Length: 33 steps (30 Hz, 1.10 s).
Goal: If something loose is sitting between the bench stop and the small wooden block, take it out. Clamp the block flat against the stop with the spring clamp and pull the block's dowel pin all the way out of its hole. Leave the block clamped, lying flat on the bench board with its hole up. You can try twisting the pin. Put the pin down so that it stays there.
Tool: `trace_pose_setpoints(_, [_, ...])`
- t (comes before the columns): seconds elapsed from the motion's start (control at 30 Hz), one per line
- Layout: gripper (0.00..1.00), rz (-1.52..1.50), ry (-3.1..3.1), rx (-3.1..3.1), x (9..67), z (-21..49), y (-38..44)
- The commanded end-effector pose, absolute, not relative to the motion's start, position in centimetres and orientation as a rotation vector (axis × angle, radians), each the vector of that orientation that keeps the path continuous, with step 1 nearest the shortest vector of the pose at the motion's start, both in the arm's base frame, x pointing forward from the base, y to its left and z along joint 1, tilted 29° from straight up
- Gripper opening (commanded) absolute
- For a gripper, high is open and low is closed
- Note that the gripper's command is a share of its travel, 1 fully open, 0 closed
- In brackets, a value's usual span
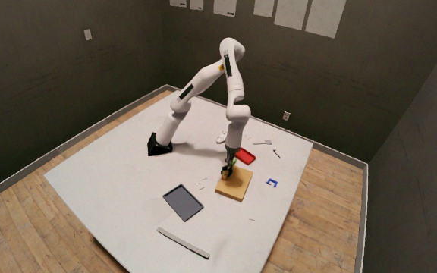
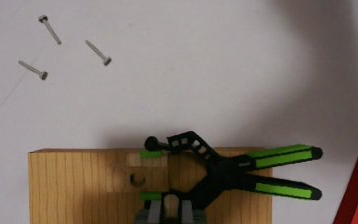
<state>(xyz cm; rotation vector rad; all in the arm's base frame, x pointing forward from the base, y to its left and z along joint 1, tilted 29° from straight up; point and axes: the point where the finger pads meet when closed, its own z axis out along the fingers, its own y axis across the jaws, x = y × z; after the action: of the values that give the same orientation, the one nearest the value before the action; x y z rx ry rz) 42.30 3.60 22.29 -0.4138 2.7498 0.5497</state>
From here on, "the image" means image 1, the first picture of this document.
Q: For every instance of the black spring clamp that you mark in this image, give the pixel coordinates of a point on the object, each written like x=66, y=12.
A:
x=224, y=168

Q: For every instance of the grey flat bar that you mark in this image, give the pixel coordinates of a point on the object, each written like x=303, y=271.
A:
x=268, y=142
x=184, y=243

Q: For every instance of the red shallow tray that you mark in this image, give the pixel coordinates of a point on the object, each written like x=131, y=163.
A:
x=244, y=156

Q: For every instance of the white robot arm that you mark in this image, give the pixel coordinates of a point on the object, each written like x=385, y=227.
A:
x=231, y=52

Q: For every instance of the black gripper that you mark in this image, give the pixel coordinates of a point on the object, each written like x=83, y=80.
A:
x=230, y=155

